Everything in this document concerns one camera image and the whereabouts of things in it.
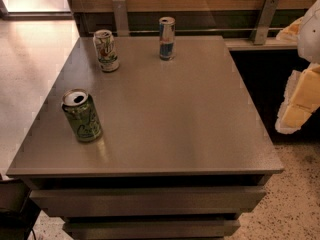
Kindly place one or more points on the grey drawer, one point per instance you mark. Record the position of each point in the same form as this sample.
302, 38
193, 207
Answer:
148, 201
148, 230

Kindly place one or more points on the grey drawer cabinet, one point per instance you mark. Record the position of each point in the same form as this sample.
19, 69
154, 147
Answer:
187, 122

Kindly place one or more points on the left metal wall bracket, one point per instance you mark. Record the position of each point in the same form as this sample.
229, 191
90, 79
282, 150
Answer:
121, 17

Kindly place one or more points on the right metal wall bracket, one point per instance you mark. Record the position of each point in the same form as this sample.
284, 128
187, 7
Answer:
260, 32

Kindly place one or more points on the blue silver redbull can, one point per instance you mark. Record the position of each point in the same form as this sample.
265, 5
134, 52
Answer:
166, 37

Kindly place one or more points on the green soda can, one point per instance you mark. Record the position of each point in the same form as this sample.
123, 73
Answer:
79, 109

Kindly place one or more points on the metal wall bracket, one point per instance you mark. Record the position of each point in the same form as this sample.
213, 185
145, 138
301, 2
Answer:
121, 17
260, 32

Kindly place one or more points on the white 7up can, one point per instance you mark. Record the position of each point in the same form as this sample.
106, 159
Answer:
105, 48

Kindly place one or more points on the upper grey drawer front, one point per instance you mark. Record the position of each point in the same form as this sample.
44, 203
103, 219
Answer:
148, 201

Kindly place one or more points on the lower grey drawer front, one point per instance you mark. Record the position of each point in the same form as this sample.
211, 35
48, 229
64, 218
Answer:
148, 230

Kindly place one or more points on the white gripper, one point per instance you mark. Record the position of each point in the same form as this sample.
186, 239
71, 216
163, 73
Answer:
310, 34

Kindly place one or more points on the black object at floor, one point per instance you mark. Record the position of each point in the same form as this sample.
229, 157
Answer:
18, 213

